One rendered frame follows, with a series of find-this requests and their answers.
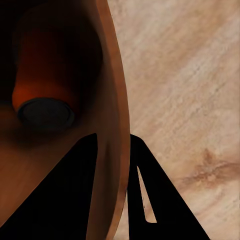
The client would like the trash can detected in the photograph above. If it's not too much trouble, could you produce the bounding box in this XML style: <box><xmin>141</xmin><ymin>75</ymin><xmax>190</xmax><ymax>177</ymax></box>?
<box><xmin>0</xmin><ymin>0</ymin><xmax>131</xmax><ymax>240</ymax></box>

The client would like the can of soda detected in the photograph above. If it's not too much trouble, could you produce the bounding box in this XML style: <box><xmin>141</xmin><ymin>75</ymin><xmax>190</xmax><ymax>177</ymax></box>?
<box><xmin>12</xmin><ymin>27</ymin><xmax>81</xmax><ymax>133</ymax></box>

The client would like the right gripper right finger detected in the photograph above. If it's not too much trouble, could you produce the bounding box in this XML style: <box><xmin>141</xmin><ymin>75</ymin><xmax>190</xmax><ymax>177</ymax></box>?
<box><xmin>127</xmin><ymin>134</ymin><xmax>210</xmax><ymax>240</ymax></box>

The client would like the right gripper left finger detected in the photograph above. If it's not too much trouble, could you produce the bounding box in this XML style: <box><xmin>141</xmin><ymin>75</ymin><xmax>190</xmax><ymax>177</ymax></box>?
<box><xmin>0</xmin><ymin>133</ymin><xmax>98</xmax><ymax>240</ymax></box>

